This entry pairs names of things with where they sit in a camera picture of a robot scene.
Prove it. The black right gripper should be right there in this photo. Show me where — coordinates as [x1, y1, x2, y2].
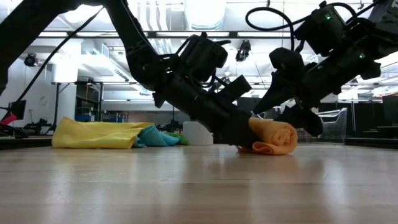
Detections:
[252, 46, 382, 138]

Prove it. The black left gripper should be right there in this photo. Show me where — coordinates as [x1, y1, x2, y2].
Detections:
[151, 73, 259, 147]

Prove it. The orange microfiber towel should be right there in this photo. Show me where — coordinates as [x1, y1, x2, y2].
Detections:
[238, 117, 299, 156]

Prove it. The green microfiber towel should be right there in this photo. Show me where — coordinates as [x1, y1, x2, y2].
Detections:
[164, 132, 189, 146]

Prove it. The clear plastic basket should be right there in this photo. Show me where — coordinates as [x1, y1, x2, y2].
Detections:
[317, 107, 348, 144]

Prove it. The blue microfiber towel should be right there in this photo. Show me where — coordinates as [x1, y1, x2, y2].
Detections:
[134, 124, 180, 147]

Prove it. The yellow microfiber towel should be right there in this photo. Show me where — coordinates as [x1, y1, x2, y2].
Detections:
[51, 116, 153, 149]

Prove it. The white round plant pot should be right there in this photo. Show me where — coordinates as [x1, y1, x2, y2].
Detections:
[182, 120, 215, 146]

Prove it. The black desktop monitor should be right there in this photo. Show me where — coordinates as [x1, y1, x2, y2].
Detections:
[236, 96, 262, 118]

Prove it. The black ceiling spotlight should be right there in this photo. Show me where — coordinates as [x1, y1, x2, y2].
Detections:
[235, 39, 252, 62]
[24, 52, 38, 68]

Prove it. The large black monitor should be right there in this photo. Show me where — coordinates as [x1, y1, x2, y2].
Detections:
[381, 95, 398, 126]

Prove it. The black shelf rack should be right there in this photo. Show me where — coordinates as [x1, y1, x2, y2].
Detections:
[73, 80, 104, 123]

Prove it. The white cabinet box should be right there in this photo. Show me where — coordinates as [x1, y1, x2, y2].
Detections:
[51, 60, 78, 84]

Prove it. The small black monitor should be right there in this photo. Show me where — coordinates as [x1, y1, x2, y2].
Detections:
[9, 99, 27, 121]

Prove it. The red object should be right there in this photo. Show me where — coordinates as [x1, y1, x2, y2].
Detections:
[0, 113, 18, 126]

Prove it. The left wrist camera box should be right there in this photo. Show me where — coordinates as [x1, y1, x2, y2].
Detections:
[216, 74, 252, 105]

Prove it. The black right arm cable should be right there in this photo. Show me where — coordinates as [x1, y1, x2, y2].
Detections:
[244, 2, 358, 52]

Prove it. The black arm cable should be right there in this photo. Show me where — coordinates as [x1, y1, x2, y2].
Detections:
[0, 6, 105, 121]
[244, 2, 358, 52]

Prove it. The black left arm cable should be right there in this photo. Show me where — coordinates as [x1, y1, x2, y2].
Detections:
[0, 6, 105, 121]

